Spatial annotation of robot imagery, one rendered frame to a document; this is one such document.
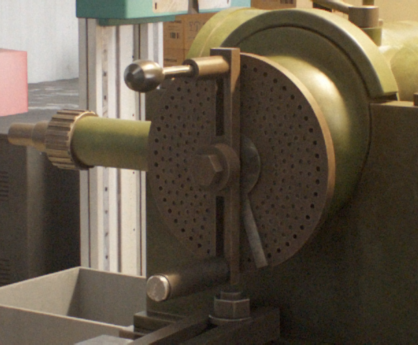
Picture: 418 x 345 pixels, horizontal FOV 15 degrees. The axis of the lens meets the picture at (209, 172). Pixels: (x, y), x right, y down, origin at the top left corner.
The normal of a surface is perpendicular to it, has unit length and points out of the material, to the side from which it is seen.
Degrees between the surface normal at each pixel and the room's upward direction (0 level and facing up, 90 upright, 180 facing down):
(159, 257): 90
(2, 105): 90
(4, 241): 90
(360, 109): 90
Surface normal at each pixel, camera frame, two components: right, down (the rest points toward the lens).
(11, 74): 0.58, 0.12
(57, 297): 0.81, 0.09
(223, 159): -0.58, 0.12
